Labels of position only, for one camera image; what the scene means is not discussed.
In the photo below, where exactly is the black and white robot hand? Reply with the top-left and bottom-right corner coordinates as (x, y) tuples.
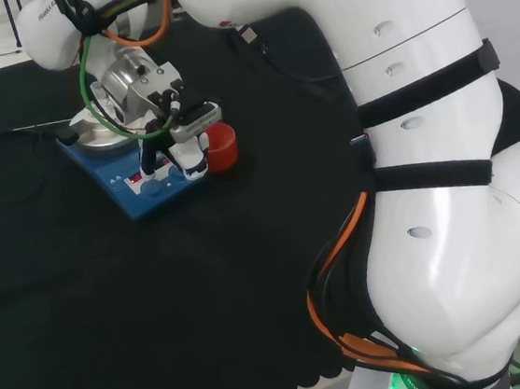
(134, 109), (215, 188)

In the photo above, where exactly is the heater with blue base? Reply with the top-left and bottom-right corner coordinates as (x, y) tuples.
(45, 36), (218, 231)

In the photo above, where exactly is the red plastic cup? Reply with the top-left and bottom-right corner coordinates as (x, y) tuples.
(203, 121), (243, 174)

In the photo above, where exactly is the clear round-bottom glass flask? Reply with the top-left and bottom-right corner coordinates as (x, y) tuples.
(87, 78), (113, 114)

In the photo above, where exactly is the thin metal probe rod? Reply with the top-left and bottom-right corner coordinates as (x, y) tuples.
(11, 118), (70, 132)

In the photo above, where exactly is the black bench cloth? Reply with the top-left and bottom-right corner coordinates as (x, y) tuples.
(0, 0), (520, 389)

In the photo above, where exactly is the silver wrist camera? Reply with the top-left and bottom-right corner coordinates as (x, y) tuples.
(167, 98), (227, 145)

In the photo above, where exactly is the silver metal wrist mount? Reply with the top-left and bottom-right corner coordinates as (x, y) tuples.
(95, 43), (189, 124)

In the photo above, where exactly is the green cable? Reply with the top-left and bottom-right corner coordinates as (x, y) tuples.
(74, 25), (180, 146)

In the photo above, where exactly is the black cable with silver plug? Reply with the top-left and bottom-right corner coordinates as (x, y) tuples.
(221, 13), (346, 92)

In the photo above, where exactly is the orange cable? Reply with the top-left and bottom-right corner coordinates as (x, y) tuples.
(99, 0), (435, 389)

